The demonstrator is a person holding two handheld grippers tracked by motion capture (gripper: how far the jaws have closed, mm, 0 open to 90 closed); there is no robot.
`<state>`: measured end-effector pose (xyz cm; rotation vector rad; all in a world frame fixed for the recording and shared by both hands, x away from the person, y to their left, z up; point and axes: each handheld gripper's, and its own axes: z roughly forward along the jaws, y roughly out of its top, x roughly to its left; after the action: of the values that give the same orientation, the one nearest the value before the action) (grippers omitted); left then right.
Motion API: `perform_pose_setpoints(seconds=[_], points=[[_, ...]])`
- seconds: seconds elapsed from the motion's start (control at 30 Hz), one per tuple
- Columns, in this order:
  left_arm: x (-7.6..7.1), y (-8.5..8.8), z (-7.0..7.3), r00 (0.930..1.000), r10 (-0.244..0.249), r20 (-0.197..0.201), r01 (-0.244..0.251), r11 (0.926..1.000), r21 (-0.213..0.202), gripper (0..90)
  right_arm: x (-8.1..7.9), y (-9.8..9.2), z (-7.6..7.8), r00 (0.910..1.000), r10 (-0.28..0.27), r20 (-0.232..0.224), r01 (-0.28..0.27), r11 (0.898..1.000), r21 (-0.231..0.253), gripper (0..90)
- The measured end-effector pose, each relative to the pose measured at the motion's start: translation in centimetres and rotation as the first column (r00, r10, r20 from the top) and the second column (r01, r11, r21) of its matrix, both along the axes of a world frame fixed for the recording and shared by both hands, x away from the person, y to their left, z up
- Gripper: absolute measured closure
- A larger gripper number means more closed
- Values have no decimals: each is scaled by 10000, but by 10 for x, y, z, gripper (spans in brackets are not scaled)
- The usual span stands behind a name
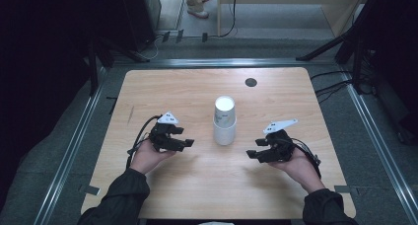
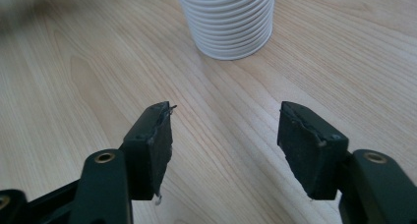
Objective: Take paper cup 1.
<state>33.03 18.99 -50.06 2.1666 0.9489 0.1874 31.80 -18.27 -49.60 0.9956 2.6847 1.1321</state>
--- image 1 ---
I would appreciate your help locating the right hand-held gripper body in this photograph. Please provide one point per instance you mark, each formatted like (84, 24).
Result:
(279, 147)

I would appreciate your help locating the light wooden furniture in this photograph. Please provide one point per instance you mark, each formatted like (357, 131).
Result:
(338, 8)

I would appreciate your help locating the black round table grommet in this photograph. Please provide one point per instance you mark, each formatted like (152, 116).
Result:
(251, 82)

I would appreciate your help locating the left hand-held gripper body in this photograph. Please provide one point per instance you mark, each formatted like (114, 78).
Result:
(164, 137)

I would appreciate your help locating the black tripod stand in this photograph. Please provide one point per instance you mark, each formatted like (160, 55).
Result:
(356, 37)

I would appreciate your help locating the black cabinet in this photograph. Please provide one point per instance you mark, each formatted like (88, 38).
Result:
(138, 17)

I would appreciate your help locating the person's right hand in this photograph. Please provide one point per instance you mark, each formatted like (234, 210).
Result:
(302, 170)

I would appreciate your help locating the metal floor rail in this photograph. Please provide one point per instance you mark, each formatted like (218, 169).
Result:
(378, 136)
(230, 62)
(69, 159)

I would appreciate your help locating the black metal stand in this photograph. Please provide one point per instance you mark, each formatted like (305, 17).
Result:
(95, 63)

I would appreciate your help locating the person's left hand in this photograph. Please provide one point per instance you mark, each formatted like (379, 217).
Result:
(146, 157)

